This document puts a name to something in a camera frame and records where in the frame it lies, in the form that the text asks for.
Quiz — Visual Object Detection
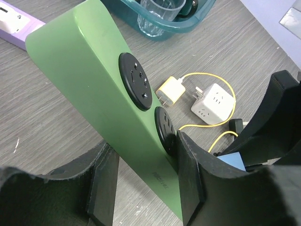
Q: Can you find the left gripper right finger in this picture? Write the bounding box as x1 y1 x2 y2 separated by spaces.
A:
176 132 301 226

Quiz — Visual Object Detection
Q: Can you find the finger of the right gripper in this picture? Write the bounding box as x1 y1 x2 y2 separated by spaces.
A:
225 70 301 166

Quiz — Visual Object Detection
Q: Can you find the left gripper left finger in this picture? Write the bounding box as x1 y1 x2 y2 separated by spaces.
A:
0 141 119 226

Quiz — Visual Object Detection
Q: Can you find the blue charger plug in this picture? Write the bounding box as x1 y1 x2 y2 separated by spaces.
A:
218 152 246 171

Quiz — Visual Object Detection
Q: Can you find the white cube adapter plug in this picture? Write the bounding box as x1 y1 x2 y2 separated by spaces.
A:
191 83 236 125

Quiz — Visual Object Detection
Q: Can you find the yellow charger plug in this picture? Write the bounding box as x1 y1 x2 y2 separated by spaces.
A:
155 76 186 106

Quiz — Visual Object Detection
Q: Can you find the green power strip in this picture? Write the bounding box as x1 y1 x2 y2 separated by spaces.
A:
25 0 182 218

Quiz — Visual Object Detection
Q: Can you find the purple power strip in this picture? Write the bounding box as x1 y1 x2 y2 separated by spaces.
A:
0 0 45 51

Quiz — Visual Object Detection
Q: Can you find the black round plug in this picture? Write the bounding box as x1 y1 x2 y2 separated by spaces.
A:
228 119 244 135

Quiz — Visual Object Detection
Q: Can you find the dark green cup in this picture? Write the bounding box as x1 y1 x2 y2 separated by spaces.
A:
178 0 199 18

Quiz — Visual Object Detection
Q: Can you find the clear plastic cup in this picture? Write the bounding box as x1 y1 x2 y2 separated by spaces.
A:
137 0 186 38

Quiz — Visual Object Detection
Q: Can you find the teal plastic tray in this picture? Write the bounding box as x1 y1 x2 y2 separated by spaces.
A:
102 0 215 41

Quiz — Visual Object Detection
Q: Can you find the yellow coiled cable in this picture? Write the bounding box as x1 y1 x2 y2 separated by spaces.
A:
176 72 239 153

